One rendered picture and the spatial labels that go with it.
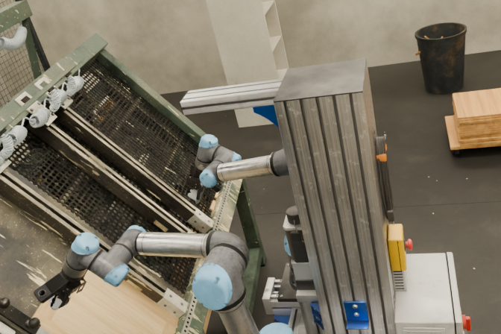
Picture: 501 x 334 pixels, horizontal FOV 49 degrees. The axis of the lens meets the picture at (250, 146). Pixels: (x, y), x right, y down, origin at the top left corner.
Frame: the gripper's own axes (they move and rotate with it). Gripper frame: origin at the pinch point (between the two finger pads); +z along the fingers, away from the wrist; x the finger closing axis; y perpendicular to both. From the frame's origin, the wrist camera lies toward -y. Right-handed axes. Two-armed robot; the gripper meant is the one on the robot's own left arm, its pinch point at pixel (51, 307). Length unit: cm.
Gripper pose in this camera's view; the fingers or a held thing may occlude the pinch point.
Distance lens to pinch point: 204.6
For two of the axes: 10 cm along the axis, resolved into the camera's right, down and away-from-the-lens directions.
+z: -4.6, 7.2, 5.2
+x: -7.0, -6.6, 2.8
